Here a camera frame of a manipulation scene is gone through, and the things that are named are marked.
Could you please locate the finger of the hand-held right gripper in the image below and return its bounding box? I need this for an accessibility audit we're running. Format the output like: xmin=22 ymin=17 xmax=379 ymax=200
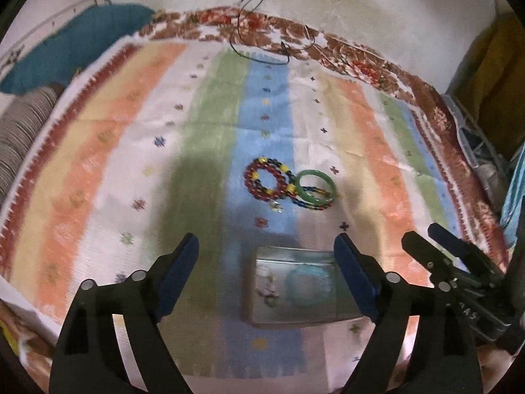
xmin=427 ymin=222 xmax=507 ymax=282
xmin=401 ymin=231 xmax=462 ymax=296

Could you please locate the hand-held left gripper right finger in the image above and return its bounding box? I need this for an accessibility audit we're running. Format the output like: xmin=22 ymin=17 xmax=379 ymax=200
xmin=333 ymin=232 xmax=485 ymax=394

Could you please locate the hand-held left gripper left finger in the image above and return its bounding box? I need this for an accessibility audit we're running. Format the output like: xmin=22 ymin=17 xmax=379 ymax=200
xmin=49 ymin=232 xmax=200 ymax=394

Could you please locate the metal tin box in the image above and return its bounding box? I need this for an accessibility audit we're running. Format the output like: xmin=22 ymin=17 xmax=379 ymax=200
xmin=245 ymin=246 xmax=367 ymax=330

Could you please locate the green jade bangle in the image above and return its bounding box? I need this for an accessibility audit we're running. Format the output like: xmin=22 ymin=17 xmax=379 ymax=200
xmin=295 ymin=169 xmax=339 ymax=207

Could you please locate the red yellow blue beaded necklace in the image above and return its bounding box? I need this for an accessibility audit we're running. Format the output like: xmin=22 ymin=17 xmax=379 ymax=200
xmin=244 ymin=156 xmax=342 ymax=213

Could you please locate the light blue cloth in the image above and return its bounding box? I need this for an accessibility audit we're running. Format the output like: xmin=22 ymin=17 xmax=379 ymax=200
xmin=499 ymin=163 xmax=525 ymax=249

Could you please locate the white pendant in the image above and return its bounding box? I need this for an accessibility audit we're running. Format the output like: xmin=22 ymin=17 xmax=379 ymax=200
xmin=255 ymin=270 xmax=283 ymax=309

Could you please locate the striped pastel blanket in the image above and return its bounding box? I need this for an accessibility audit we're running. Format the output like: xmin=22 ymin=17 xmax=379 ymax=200
xmin=0 ymin=35 xmax=507 ymax=391

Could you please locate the yellow cloth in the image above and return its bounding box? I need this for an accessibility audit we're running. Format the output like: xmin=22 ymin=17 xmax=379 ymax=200
xmin=454 ymin=11 xmax=525 ymax=162

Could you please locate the grey striped pillow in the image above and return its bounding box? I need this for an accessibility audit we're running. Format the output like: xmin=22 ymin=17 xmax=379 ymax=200
xmin=0 ymin=85 xmax=67 ymax=211

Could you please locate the teal pillow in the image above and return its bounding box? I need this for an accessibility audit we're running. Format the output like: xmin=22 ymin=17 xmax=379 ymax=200
xmin=0 ymin=3 xmax=160 ymax=96

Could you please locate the white bed headboard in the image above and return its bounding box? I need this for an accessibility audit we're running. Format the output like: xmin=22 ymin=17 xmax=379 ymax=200
xmin=0 ymin=0 xmax=108 ymax=75

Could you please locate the light blue bracelet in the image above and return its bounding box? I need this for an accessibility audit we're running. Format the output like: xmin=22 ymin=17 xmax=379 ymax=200
xmin=284 ymin=265 xmax=334 ymax=309

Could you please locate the black cable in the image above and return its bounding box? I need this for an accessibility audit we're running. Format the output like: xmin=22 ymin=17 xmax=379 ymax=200
xmin=229 ymin=0 xmax=317 ymax=65

